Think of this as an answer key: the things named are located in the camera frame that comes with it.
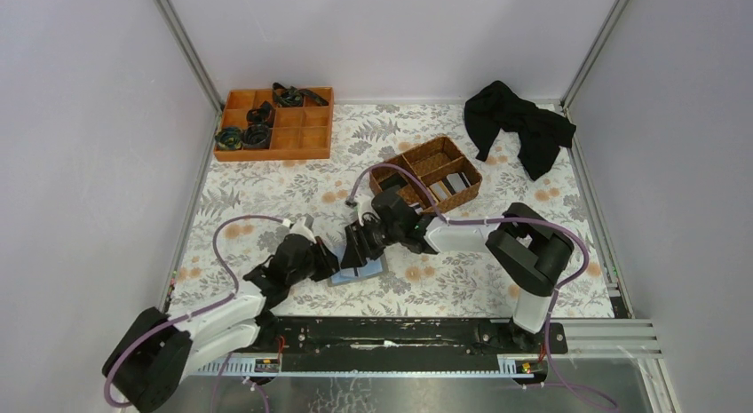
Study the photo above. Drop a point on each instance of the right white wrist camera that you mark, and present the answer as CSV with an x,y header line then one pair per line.
x,y
363,209

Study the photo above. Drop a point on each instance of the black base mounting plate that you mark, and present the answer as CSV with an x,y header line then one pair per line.
x,y
379,344

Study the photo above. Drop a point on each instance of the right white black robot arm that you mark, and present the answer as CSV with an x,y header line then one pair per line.
x,y
531,250

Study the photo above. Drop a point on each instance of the orange compartment tray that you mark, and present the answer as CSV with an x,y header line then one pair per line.
x,y
280,123

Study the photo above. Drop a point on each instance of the floral patterned table mat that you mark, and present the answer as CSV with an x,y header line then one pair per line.
x,y
235,226

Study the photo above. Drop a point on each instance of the black credit card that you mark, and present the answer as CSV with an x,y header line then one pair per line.
x,y
396,181

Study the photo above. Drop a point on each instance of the aluminium frame rail front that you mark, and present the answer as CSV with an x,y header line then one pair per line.
x,y
610,339

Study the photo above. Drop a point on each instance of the brown wicker divided basket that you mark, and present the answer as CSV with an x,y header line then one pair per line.
x,y
437,156

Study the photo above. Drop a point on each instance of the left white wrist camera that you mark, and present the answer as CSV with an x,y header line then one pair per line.
x,y
304,227

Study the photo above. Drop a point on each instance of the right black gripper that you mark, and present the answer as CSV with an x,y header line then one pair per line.
x,y
361,242

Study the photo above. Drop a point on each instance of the grey leather card holder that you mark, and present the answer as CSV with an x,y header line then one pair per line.
x,y
372,269

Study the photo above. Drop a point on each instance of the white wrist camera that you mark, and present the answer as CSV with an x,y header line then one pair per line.
x,y
363,209
304,227

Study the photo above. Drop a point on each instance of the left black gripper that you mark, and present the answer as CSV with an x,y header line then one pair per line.
x,y
321,259

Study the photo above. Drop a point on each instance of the cards stack in basket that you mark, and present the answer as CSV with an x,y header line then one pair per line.
x,y
442,187

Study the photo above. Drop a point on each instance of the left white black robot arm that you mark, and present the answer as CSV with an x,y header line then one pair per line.
x,y
159,350

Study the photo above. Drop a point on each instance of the black crumpled cloth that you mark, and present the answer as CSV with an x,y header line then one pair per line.
x,y
542,133

